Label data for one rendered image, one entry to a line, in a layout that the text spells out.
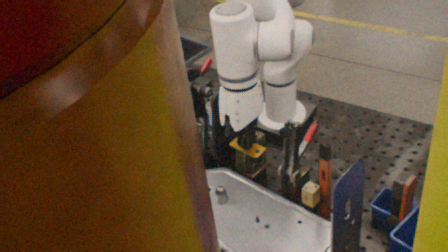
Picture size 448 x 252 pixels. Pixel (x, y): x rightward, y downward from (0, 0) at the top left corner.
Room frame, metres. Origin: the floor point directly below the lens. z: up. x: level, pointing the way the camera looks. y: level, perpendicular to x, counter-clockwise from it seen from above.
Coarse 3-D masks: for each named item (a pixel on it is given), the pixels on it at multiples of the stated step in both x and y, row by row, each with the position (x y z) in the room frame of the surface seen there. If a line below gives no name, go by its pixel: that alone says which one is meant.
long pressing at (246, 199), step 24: (216, 168) 1.11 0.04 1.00; (240, 192) 1.00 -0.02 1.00; (264, 192) 0.99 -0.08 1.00; (216, 216) 0.93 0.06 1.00; (240, 216) 0.92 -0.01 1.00; (264, 216) 0.90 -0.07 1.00; (288, 216) 0.89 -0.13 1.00; (312, 216) 0.88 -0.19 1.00; (240, 240) 0.84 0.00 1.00; (264, 240) 0.83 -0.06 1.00; (288, 240) 0.82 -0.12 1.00; (312, 240) 0.80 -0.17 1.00
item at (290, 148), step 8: (288, 120) 1.01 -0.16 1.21; (288, 128) 0.99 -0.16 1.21; (296, 128) 0.98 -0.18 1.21; (288, 136) 0.97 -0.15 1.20; (296, 136) 0.98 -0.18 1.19; (288, 144) 1.00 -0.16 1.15; (296, 144) 0.98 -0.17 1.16; (288, 152) 1.00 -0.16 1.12; (296, 152) 0.98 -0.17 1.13; (288, 160) 0.99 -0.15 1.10; (296, 160) 0.98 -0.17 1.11; (296, 168) 0.98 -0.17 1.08
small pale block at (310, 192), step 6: (306, 186) 0.93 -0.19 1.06; (312, 186) 0.92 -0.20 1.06; (318, 186) 0.92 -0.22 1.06; (306, 192) 0.91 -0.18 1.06; (312, 192) 0.90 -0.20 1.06; (318, 192) 0.91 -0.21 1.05; (306, 198) 0.91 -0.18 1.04; (312, 198) 0.90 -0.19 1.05; (318, 198) 0.91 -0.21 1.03; (306, 204) 0.91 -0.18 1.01; (312, 204) 0.90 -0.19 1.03; (312, 210) 0.90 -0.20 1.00
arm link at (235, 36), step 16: (224, 16) 0.87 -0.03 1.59; (240, 16) 0.86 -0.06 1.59; (224, 32) 0.86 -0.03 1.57; (240, 32) 0.85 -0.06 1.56; (256, 32) 0.86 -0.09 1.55; (224, 48) 0.86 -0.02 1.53; (240, 48) 0.85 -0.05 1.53; (256, 48) 0.85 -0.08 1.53; (224, 64) 0.86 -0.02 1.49; (240, 64) 0.85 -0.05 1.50; (256, 64) 0.87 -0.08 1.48
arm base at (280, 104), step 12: (264, 84) 1.58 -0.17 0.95; (276, 96) 1.54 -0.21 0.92; (288, 96) 1.54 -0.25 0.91; (264, 108) 1.64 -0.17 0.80; (276, 108) 1.55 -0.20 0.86; (288, 108) 1.54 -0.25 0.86; (300, 108) 1.61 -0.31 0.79; (264, 120) 1.58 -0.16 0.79; (276, 120) 1.55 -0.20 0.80; (300, 120) 1.55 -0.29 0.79
